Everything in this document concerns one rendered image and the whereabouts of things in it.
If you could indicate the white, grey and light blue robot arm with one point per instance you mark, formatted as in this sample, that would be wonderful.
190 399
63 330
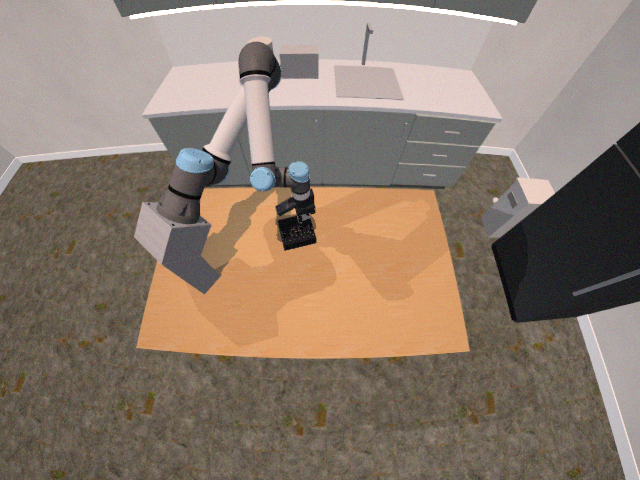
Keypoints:
195 169

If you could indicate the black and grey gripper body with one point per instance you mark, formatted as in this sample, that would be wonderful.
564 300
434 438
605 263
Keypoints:
306 207

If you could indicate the black lighting desk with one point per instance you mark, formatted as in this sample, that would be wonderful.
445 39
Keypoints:
295 234

